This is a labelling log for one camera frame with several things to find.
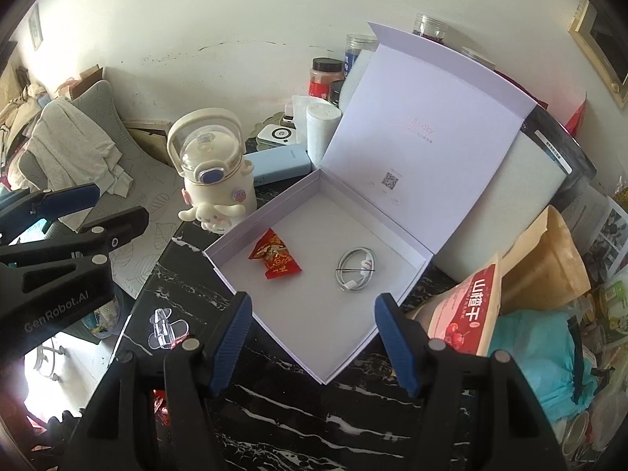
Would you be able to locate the red jar black lid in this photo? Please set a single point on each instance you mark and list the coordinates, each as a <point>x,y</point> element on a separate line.
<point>325,77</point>

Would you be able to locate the gold picture frame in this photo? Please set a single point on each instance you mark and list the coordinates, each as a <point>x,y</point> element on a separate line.
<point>601,34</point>

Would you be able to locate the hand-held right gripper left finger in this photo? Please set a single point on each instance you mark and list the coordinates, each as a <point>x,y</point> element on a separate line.
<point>230,343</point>

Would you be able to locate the white block with dark sleeve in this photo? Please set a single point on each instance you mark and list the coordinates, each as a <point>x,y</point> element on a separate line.
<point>510,201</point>

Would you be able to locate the light blue power bank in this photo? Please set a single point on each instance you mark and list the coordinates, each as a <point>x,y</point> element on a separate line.
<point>279,167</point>

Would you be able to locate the teal plastic bag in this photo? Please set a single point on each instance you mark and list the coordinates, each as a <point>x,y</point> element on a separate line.
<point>535,358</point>

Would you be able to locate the cream cartoon water bottle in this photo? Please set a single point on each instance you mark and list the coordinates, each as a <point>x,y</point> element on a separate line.
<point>211,176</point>

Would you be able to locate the kraft paper bag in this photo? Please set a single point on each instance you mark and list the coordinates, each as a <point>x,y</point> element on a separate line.
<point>544,260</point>

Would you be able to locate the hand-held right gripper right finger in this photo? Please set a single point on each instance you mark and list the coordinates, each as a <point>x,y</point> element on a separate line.
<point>397,348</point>

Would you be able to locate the white tissue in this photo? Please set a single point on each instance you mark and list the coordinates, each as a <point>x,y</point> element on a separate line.
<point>304,103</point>

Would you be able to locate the clear plastic hook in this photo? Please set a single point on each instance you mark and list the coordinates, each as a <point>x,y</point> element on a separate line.
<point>166,328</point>

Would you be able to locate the cardboard box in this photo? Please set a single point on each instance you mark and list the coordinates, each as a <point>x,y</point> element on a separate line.
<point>81,81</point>

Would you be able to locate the wooden frame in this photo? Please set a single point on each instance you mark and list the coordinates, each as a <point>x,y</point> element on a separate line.
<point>147,130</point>

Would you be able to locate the blue label clear jar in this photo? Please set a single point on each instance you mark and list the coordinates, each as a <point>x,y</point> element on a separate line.
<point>359,54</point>

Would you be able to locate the red candy packet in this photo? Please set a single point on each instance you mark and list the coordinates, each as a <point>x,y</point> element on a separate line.
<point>158,400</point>

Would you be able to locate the white gift box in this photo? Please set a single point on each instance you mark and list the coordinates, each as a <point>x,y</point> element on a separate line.
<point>304,274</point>

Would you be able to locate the printed magazine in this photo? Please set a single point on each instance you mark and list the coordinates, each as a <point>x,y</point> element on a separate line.
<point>603,235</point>

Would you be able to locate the white round charger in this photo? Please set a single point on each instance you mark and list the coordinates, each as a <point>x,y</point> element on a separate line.
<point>274,135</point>

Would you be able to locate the pale grey garment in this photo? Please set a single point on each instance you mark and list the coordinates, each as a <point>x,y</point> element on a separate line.
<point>68,147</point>

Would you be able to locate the white paper roll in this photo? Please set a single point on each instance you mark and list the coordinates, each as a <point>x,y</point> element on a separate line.
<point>321,127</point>

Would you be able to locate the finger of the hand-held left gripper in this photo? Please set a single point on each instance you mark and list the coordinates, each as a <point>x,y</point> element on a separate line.
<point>117,230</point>
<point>73,201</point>

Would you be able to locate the red label snack pouch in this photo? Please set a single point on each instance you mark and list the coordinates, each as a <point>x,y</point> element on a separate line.
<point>466,311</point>

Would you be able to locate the clear jar dark contents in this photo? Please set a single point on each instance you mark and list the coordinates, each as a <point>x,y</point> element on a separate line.
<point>429,27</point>

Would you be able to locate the large red snack packet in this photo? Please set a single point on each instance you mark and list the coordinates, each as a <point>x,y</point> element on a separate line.
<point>274,255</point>

